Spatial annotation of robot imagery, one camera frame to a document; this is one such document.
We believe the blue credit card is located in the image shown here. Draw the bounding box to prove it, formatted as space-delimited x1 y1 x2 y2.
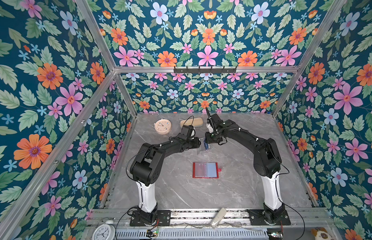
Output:
204 142 209 151

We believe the red card holder wallet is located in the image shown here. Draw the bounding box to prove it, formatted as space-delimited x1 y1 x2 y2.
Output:
193 162 222 179

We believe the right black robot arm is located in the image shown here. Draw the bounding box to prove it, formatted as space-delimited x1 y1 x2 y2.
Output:
205 111 286 225

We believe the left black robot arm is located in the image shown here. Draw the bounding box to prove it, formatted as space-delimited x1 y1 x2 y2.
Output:
130 126 201 225

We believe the pink round clock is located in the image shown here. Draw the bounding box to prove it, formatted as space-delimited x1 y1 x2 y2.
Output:
154 119 172 135

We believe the white remote control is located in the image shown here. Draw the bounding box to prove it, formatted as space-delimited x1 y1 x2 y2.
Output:
211 208 227 229

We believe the white alarm clock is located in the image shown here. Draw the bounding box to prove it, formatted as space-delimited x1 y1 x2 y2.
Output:
92 224 116 240

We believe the plush toy animal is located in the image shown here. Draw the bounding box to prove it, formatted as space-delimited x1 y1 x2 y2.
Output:
311 228 334 240

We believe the black hook rail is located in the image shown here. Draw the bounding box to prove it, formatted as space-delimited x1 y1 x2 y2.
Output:
173 66 237 74

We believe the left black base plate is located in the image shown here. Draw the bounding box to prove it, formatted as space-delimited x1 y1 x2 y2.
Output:
130 210 171 227

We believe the white perforated cable duct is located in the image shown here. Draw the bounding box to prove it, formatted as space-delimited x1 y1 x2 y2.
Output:
116 229 269 240

